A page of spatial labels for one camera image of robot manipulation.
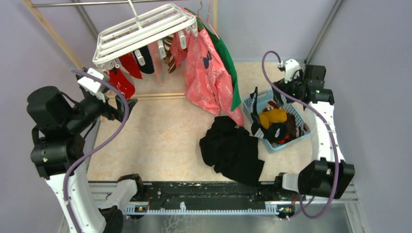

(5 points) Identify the red patterned sock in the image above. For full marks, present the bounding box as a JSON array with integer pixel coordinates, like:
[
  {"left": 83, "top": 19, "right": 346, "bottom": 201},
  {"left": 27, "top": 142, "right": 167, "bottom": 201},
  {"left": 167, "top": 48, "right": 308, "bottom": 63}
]
[{"left": 109, "top": 68, "right": 135, "bottom": 99}]

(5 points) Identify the mustard yellow striped sock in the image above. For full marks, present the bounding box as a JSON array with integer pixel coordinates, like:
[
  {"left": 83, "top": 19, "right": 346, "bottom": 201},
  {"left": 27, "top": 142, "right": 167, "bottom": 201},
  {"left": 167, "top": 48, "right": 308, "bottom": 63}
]
[{"left": 258, "top": 109, "right": 287, "bottom": 129}]

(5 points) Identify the dark navy short sock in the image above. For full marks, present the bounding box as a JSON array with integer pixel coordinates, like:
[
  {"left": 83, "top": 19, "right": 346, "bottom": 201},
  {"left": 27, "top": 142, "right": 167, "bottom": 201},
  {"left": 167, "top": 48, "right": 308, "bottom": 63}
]
[{"left": 266, "top": 123, "right": 288, "bottom": 143}]

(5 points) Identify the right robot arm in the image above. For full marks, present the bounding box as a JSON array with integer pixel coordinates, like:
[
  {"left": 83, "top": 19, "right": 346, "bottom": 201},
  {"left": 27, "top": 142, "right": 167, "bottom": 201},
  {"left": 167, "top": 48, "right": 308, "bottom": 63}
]
[{"left": 274, "top": 59, "right": 355, "bottom": 200}]

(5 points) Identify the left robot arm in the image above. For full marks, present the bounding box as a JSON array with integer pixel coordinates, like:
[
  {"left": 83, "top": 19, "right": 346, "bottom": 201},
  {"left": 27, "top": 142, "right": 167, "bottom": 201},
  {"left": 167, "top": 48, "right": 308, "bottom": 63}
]
[{"left": 27, "top": 86, "right": 146, "bottom": 233}]

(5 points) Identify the green garment on hanger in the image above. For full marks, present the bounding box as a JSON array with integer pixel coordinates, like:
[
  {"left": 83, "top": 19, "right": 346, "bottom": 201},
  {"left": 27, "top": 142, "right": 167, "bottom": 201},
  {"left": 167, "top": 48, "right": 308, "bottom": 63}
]
[{"left": 197, "top": 19, "right": 240, "bottom": 109}]

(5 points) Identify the white plastic sock hanger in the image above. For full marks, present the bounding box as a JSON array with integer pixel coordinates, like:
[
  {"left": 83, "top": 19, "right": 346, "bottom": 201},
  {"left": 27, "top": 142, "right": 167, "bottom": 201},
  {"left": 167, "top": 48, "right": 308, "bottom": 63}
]
[{"left": 92, "top": 0, "right": 198, "bottom": 70}]

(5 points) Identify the light blue plastic basket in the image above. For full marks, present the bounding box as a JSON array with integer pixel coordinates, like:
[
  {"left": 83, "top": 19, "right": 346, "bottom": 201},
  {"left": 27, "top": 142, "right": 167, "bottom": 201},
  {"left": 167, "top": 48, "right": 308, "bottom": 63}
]
[{"left": 243, "top": 88, "right": 310, "bottom": 153}]

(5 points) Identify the red sock rear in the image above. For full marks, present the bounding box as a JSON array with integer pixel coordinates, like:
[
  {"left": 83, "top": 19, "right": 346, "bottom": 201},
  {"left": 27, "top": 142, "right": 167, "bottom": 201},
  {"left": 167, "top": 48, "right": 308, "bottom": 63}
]
[{"left": 119, "top": 53, "right": 142, "bottom": 79}]

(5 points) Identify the pink hanging sock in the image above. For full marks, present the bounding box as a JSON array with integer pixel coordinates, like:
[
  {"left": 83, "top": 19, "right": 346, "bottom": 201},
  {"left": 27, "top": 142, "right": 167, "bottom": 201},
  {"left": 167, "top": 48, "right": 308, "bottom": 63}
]
[{"left": 148, "top": 42, "right": 165, "bottom": 86}]

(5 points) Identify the brown striped sock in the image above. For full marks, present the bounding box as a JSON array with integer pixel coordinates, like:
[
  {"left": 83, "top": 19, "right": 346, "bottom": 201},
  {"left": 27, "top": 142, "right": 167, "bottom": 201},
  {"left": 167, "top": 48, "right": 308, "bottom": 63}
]
[{"left": 163, "top": 34, "right": 176, "bottom": 73}]

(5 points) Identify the pink printed shirt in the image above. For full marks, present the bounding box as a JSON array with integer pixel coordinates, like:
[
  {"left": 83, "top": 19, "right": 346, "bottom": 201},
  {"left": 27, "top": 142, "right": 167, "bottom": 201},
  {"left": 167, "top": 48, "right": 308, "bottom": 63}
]
[{"left": 169, "top": 28, "right": 244, "bottom": 127}]

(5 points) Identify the black cloth pile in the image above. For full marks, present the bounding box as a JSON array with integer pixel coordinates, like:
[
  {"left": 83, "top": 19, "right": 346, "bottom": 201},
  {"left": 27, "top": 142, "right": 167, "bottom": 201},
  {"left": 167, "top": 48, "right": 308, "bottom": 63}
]
[{"left": 199, "top": 116, "right": 264, "bottom": 187}]

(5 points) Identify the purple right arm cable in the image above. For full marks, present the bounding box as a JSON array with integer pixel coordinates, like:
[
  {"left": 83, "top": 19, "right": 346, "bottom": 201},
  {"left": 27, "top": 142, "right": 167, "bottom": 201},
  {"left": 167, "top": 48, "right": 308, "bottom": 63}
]
[{"left": 261, "top": 50, "right": 341, "bottom": 220}]

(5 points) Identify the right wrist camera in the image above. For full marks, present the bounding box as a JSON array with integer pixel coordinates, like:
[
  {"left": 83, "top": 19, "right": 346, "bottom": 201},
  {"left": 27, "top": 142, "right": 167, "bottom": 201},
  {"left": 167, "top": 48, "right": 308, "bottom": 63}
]
[{"left": 278, "top": 59, "right": 301, "bottom": 83}]

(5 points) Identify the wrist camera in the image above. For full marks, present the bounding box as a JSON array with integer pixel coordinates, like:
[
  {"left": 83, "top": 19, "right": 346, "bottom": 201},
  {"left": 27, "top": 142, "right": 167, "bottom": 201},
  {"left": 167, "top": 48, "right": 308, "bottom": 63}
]
[
  {"left": 278, "top": 59, "right": 301, "bottom": 83},
  {"left": 77, "top": 68, "right": 109, "bottom": 103}
]

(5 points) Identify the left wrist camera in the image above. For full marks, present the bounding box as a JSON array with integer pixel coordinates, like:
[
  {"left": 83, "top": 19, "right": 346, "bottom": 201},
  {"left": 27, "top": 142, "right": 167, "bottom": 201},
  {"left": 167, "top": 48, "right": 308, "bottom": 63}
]
[{"left": 77, "top": 68, "right": 109, "bottom": 103}]

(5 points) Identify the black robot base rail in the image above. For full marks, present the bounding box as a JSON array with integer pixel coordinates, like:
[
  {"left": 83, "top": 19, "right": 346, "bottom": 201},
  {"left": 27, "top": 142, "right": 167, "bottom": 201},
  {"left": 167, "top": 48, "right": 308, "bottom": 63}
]
[{"left": 123, "top": 181, "right": 300, "bottom": 220}]

